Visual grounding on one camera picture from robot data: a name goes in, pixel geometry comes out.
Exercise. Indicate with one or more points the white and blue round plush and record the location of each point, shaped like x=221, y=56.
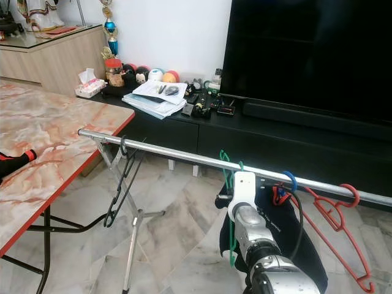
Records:
x=155, y=75

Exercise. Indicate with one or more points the black incense pot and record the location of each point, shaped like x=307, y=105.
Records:
x=7, y=23

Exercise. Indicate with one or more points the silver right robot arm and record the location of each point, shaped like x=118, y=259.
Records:
x=254, y=229

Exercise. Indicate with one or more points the green plastic hanger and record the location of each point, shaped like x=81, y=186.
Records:
x=223, y=162

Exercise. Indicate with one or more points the brown jar with red lid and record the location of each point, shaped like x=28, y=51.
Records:
x=114, y=73

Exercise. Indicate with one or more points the navy polo shirt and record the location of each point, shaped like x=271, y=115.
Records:
x=282, y=239

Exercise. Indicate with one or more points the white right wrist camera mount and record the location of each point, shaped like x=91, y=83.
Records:
x=242, y=190

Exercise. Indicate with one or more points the black television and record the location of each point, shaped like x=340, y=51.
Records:
x=306, y=55

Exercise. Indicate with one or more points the light wooden sideboard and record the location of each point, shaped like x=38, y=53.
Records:
x=49, y=64

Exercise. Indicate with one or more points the red flat packet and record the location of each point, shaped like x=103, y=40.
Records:
x=60, y=29

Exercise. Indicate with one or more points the small grey box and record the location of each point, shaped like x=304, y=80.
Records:
x=188, y=110

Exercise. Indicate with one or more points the black soundbar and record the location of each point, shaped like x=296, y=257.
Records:
x=300, y=119

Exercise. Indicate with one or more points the black tape dispenser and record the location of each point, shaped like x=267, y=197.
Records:
x=203, y=108

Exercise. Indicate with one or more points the black computer mouse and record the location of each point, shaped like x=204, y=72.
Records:
x=171, y=90

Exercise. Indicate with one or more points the black and red round plush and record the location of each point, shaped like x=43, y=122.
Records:
x=128, y=68

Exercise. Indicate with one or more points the red plastic hanger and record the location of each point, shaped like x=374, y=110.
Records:
x=356, y=195

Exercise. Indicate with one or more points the white porcelain statue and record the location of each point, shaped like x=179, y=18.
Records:
x=41, y=13

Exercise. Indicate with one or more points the blue and gold trophy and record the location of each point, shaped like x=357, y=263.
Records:
x=110, y=26

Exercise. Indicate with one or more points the marble pattern folding table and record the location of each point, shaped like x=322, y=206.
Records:
x=49, y=122

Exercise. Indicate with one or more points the clear bottle with black cap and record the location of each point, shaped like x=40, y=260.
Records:
x=217, y=78

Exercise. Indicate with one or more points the black TV console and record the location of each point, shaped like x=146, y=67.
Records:
x=251, y=147

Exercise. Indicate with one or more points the black plastic hanger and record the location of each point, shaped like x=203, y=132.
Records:
x=122, y=146

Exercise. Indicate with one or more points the stack of white papers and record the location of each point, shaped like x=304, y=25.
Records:
x=150, y=102

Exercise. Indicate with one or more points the black and white mouse plush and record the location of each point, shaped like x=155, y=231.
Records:
x=141, y=75

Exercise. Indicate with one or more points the orange round plush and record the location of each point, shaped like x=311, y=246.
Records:
x=170, y=76

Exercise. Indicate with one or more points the small black box red display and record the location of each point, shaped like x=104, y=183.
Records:
x=225, y=110

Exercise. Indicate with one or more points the white tissue box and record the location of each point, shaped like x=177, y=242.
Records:
x=92, y=89

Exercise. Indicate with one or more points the silver metal clothes rack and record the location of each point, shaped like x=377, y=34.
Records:
x=177, y=154

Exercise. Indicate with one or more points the blue plastic hanger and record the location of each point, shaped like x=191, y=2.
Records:
x=291, y=176

